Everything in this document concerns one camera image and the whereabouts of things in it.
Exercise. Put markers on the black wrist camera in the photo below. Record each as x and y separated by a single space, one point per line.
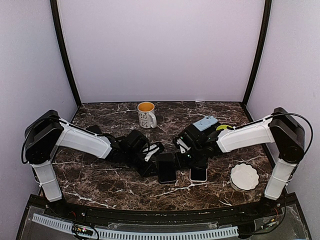
190 137
136 142

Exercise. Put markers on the pink phone case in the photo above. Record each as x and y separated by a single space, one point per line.
198 175

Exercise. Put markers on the black corner post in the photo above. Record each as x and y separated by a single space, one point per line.
258 52
63 51

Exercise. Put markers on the white scalloped dish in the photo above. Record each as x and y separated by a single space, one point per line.
244 178

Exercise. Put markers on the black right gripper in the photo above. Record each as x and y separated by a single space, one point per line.
182 165

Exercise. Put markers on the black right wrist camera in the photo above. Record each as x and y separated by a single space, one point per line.
190 137

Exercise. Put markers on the black front table rail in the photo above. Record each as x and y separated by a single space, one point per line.
91 212

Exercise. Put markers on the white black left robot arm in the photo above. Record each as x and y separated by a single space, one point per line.
49 132

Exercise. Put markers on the black smartphone lower stack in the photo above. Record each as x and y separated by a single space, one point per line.
94 129

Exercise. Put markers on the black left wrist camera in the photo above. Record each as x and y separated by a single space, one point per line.
136 142

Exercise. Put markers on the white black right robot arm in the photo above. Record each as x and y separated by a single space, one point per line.
279 128

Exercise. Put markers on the black right corner post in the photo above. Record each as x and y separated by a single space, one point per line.
258 52

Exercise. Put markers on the lime green bowl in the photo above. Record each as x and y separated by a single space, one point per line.
224 127

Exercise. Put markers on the black left corner post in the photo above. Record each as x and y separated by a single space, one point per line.
63 51

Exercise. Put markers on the light blue phone case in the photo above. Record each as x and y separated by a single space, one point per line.
205 123

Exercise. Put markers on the purple-edged black smartphone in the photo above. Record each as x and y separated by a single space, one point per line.
166 168

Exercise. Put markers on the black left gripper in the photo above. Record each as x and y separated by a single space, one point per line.
151 167

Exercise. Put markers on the white floral mug yellow inside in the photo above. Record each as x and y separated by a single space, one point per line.
146 115

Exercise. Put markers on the white slotted cable duct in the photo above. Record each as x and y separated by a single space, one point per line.
121 231

